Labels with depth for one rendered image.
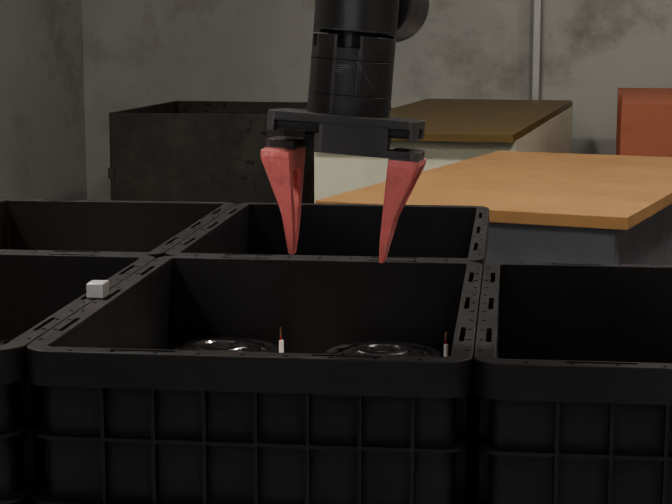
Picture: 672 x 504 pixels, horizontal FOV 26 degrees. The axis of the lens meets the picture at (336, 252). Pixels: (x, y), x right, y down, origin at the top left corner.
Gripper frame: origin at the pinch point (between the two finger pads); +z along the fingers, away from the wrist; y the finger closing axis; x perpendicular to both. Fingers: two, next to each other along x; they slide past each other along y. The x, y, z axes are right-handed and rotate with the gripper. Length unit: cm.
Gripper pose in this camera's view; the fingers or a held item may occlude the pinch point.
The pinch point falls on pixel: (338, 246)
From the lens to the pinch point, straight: 101.2
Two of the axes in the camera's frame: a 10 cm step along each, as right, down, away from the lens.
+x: -1.5, 1.2, -9.8
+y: -9.9, -1.0, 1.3
